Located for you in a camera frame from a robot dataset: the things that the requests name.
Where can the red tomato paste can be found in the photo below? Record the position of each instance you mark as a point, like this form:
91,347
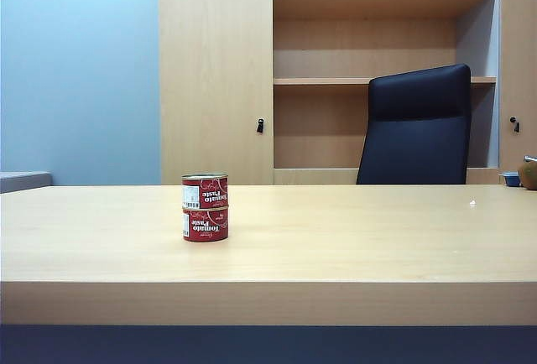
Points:
207,192
206,227

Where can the black cabinet key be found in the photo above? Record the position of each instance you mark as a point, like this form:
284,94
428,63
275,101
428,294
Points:
260,126
514,126

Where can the light wooden shelf cabinet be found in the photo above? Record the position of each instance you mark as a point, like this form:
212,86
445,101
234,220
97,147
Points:
214,66

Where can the black leather office chair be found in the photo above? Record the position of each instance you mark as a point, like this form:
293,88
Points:
417,137

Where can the small blue plastic container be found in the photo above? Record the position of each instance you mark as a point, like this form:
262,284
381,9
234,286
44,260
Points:
510,179

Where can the grey low furniture block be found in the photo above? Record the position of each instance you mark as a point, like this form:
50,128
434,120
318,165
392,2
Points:
23,180

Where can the brown round object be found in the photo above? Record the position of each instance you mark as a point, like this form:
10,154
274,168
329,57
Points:
529,176

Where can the silver metal piece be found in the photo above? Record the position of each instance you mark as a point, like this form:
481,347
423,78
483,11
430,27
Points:
530,158

